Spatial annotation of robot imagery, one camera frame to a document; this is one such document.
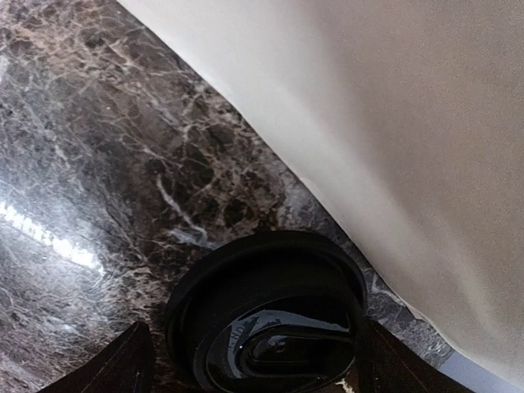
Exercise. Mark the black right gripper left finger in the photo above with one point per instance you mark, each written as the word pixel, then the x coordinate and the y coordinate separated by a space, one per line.
pixel 127 364

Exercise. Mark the blue checkered paper bag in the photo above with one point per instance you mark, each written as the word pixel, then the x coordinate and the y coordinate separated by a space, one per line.
pixel 405 120

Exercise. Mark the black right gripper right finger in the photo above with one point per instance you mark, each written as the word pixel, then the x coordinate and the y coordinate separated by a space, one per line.
pixel 386 365

